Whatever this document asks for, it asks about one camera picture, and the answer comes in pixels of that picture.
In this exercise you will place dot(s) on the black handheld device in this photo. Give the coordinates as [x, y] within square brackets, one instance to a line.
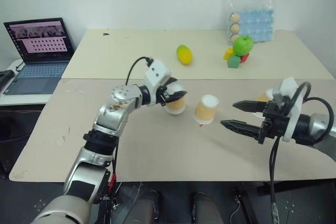
[5, 75]

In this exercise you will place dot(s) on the red wooden block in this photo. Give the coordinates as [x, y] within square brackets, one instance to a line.
[245, 58]

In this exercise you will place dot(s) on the orange paper cup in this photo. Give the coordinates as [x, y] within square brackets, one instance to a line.
[177, 106]
[206, 111]
[262, 97]

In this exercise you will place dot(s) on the yellow wooden block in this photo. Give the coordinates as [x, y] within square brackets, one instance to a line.
[228, 54]

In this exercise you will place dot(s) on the green toy apple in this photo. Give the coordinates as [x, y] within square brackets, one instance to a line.
[243, 45]

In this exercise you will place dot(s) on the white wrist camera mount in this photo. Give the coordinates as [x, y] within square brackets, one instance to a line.
[157, 73]
[287, 86]

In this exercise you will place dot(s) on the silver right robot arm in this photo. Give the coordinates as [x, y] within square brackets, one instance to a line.
[317, 127]

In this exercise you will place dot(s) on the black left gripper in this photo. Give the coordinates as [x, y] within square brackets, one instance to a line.
[161, 95]

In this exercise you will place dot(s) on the brown egg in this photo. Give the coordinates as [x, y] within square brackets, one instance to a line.
[234, 37]
[235, 28]
[235, 17]

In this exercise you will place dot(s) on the grey open laptop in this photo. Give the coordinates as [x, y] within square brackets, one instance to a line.
[39, 72]

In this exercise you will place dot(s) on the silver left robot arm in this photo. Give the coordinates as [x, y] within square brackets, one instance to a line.
[113, 113]

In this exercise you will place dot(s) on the blue egg tray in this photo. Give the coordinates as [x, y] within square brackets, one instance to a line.
[258, 26]

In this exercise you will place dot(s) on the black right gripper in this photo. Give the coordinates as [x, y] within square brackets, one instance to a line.
[274, 124]

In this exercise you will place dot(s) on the yellow green toy mango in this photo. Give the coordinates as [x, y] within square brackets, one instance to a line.
[185, 55]

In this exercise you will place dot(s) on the green wooden block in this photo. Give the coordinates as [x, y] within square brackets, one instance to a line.
[233, 62]

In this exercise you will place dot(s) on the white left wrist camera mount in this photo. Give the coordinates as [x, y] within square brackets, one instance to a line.
[157, 73]

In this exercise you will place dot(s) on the white side table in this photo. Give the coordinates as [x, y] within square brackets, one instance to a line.
[26, 100]

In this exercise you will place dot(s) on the clear plastic bag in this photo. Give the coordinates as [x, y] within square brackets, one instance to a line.
[231, 1]

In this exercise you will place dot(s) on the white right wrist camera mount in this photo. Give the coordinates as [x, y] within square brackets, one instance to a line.
[287, 86]

